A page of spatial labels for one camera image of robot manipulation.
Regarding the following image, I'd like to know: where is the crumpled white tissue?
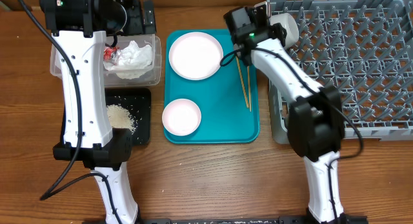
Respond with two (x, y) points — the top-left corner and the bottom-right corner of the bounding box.
(103, 41), (154, 79)

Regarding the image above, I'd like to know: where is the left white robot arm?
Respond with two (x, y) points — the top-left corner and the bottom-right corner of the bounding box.
(39, 0), (156, 223)

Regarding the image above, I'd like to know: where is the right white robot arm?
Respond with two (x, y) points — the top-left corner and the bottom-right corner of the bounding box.
(220, 5), (345, 223)

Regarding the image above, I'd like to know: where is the large white round plate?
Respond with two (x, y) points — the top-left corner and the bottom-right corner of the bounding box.
(168, 32), (223, 81)

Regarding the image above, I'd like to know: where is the grey dishwasher rack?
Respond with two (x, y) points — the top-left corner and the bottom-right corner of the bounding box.
(266, 0), (412, 141)

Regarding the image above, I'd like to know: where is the black tray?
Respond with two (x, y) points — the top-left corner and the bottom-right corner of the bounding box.
(57, 88), (151, 150)

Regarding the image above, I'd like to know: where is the teal plastic tray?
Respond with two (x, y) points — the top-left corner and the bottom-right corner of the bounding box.
(163, 28), (261, 145)

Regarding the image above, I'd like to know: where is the black rail at table edge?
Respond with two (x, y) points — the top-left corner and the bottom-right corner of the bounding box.
(82, 216), (368, 224)

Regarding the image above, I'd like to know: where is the red foil snack wrapper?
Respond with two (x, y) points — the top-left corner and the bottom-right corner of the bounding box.
(103, 46), (119, 64)

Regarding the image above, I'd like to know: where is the small pink bowl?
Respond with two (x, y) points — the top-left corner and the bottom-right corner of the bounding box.
(162, 99), (201, 136)

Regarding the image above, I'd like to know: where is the pile of rice grains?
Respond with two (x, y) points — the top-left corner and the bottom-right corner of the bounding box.
(106, 105), (136, 134)

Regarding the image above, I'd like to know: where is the grey round bowl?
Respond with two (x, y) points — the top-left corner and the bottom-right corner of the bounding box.
(270, 13), (299, 50)

